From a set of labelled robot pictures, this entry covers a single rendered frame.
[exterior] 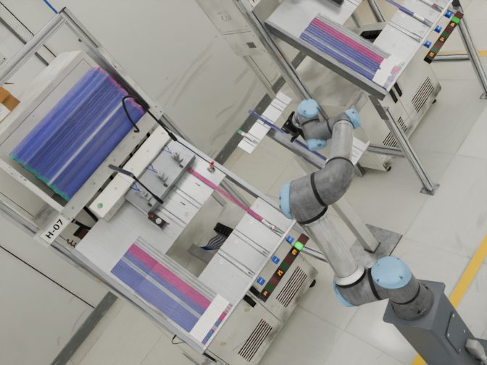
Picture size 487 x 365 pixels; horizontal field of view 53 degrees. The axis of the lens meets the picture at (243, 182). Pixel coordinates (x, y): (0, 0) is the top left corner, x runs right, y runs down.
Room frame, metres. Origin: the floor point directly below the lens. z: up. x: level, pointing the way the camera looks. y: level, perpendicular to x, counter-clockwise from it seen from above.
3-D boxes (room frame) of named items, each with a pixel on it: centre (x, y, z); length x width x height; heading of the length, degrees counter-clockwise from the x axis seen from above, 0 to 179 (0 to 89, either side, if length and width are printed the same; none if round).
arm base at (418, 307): (1.09, -0.16, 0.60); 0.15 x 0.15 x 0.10
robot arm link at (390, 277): (1.09, -0.16, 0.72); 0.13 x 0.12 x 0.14; 56
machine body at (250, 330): (2.15, 0.46, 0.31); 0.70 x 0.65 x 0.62; 108
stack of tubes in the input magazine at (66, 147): (2.05, 0.36, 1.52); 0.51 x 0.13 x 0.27; 108
